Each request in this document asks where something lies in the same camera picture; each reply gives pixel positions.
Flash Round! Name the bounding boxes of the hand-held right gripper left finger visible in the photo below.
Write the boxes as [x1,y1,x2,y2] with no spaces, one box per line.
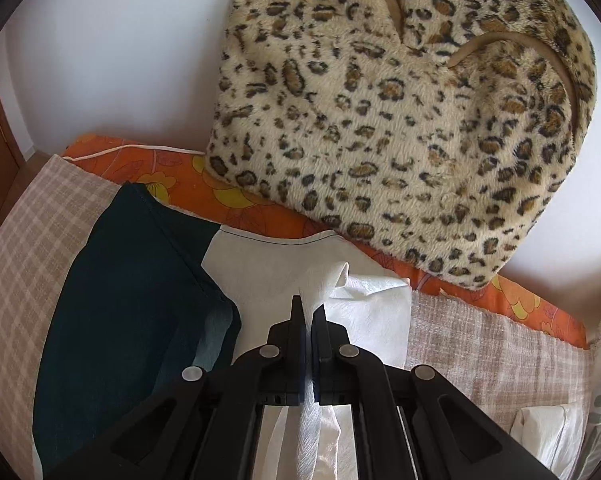
[45,295,313,480]

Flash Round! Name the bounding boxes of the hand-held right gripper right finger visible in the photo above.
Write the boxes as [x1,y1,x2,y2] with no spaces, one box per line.
[313,307,556,480]

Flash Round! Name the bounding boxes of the teal and white printed cloth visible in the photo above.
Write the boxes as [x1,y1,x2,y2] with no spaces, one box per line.
[33,182,413,480]

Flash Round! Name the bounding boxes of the orange floral bed sheet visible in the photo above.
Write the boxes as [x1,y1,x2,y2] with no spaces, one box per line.
[60,132,588,348]

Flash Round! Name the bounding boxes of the folded white cloth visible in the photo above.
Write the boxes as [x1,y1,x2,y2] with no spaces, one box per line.
[510,402,588,480]

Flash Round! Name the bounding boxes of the leopard print cushion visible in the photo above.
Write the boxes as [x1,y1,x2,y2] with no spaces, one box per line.
[203,0,597,292]

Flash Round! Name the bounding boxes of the beige plaid blanket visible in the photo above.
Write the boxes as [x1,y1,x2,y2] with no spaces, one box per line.
[0,154,593,480]

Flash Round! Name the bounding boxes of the wooden door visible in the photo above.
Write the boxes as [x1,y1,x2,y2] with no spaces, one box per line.
[0,52,28,181]

